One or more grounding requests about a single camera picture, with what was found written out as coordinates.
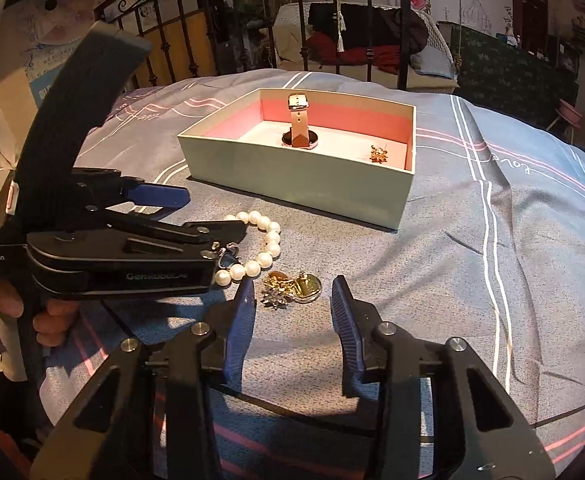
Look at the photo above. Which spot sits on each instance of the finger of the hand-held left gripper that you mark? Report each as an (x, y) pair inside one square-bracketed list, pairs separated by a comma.
[(152, 260), (165, 196)]

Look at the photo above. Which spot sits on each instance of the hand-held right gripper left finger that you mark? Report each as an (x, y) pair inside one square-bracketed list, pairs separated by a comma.
[(240, 320)]

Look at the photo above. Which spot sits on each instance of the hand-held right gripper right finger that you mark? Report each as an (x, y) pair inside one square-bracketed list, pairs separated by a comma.
[(345, 330)]

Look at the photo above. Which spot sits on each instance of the silver crystal brooch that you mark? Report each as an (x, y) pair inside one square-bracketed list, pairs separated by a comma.
[(273, 296)]

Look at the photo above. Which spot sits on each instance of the gold disc earring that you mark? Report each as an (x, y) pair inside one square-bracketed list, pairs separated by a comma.
[(307, 289)]

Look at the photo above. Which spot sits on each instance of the gold leaf earring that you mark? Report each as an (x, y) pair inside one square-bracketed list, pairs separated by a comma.
[(277, 278)]

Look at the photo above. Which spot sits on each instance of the pale green cardboard box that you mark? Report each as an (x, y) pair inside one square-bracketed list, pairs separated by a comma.
[(297, 185)]

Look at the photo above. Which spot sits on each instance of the person's left hand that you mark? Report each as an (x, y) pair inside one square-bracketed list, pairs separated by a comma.
[(0, 300)]

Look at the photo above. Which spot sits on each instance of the blue printed bag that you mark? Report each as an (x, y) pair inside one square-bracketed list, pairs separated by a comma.
[(60, 65)]

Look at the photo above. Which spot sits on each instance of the grey-blue striped bedsheet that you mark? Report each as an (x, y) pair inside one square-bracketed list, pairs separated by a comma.
[(472, 260)]

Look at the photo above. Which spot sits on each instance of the gold flower brooch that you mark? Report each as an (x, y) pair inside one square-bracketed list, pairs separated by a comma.
[(378, 153)]

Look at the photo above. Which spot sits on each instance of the beige cushioned chair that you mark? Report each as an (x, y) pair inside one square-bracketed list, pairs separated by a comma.
[(290, 35)]

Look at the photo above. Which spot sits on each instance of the red garment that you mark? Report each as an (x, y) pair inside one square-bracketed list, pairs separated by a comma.
[(387, 57)]

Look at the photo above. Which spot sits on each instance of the black garment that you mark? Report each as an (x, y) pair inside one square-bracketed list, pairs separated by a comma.
[(372, 22)]

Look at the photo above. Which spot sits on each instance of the grey cushion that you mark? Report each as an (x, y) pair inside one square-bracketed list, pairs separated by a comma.
[(432, 61)]

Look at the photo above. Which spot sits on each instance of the green patterned cloth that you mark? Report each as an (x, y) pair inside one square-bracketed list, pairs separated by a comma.
[(512, 75)]

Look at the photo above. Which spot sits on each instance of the pink stool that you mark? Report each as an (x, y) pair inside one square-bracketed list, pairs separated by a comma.
[(568, 110)]

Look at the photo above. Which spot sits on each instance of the black metal bed frame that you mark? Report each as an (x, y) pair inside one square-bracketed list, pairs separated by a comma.
[(305, 35)]

